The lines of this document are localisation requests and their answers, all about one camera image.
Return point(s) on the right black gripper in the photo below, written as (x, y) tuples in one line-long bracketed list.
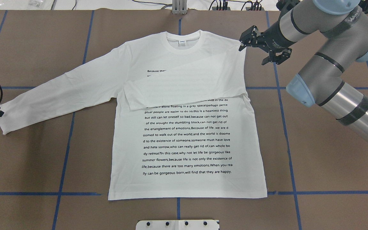
[(272, 37)]

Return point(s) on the white long-sleeve printed shirt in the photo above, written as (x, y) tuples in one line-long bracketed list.
[(184, 124)]

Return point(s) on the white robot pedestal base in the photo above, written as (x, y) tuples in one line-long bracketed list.
[(202, 224)]

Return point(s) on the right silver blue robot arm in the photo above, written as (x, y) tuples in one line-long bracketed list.
[(319, 82)]

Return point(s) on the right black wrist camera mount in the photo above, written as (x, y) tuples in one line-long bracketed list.
[(286, 5)]

